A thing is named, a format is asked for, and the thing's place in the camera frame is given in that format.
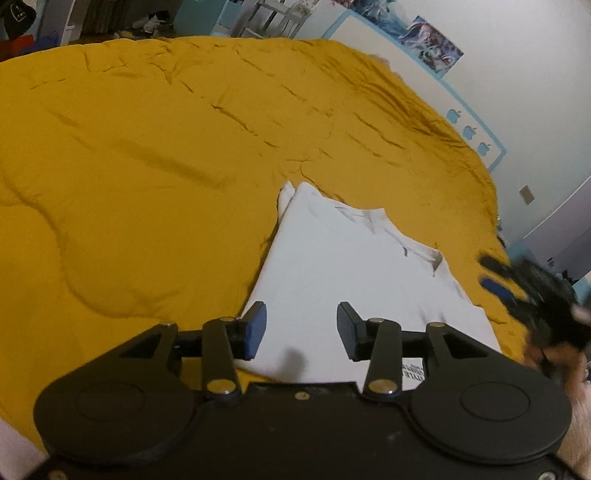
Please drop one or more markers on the black bag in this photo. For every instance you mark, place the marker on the black bag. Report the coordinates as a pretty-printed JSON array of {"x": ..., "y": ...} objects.
[{"x": 16, "y": 18}]

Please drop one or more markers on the white chair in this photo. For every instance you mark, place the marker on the white chair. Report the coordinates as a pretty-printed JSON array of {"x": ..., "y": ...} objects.
[{"x": 277, "y": 16}]

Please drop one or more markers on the person's right forearm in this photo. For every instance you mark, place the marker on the person's right forearm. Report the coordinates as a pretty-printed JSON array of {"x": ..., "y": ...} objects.
[{"x": 572, "y": 406}]

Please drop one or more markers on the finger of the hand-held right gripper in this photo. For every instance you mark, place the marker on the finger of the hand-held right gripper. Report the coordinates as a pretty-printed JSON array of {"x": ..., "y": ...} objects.
[
  {"x": 496, "y": 265},
  {"x": 498, "y": 288}
]

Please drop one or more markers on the wall poster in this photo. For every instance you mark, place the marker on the wall poster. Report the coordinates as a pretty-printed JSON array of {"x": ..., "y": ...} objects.
[{"x": 415, "y": 32}]

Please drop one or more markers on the orange box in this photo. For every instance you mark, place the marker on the orange box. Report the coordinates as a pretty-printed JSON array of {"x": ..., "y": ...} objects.
[{"x": 16, "y": 47}]

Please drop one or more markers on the beige wall switch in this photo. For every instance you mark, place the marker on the beige wall switch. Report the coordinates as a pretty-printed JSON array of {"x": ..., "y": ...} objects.
[{"x": 527, "y": 194}]

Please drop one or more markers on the white wardrobe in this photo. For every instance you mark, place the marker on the white wardrobe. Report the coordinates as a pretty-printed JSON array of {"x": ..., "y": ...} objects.
[{"x": 563, "y": 221}]

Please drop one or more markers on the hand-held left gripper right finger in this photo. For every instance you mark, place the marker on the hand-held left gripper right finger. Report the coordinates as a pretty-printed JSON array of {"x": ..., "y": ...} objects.
[{"x": 347, "y": 332}]

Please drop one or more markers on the blue nightstand with drawers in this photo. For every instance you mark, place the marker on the blue nightstand with drawers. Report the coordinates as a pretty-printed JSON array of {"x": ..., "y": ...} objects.
[{"x": 584, "y": 288}]

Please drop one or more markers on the white printed sweatshirt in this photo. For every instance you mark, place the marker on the white printed sweatshirt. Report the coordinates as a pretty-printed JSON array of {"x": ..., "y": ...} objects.
[{"x": 351, "y": 272}]

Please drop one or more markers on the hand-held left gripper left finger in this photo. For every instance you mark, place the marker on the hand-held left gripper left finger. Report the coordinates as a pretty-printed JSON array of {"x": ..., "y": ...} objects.
[{"x": 255, "y": 330}]

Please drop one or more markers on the pair of sneakers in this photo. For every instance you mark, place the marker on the pair of sneakers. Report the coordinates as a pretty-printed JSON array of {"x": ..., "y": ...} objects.
[{"x": 152, "y": 23}]

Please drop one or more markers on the white and blue headboard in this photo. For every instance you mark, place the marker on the white and blue headboard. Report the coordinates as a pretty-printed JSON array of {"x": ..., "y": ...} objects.
[{"x": 461, "y": 110}]

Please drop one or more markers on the yellow quilted blanket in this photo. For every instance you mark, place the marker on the yellow quilted blanket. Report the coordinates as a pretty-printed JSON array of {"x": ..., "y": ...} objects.
[{"x": 161, "y": 161}]

